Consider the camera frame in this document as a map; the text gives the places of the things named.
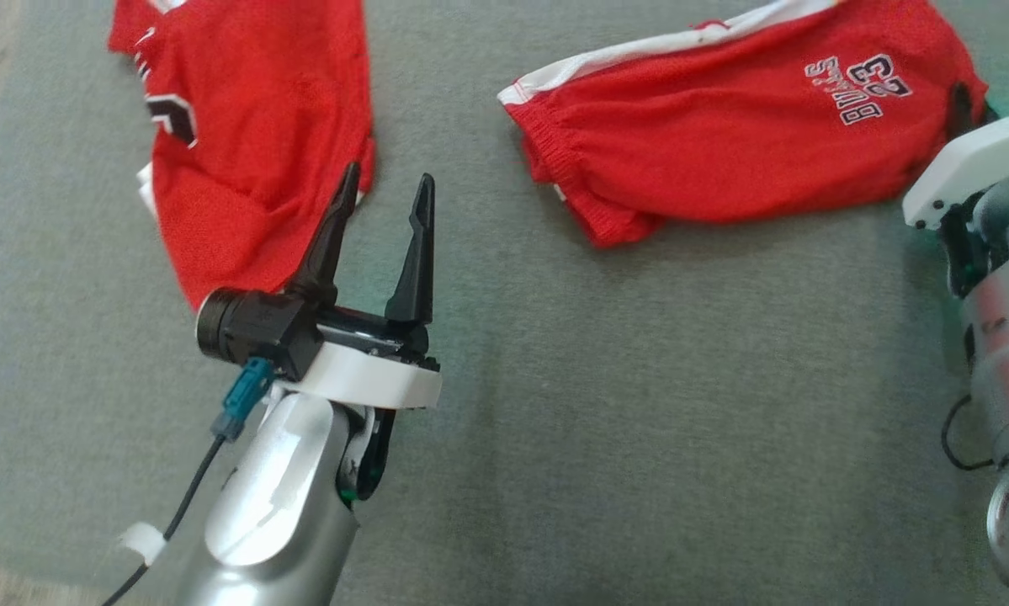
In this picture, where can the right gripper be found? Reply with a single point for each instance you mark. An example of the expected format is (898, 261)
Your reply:
(975, 160)

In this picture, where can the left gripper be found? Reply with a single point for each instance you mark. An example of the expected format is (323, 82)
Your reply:
(369, 383)

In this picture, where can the red basketball jersey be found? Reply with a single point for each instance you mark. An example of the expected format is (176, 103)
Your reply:
(260, 126)

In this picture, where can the white tape tag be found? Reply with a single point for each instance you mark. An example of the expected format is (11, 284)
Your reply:
(144, 543)

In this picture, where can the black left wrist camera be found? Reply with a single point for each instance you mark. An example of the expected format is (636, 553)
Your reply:
(252, 324)

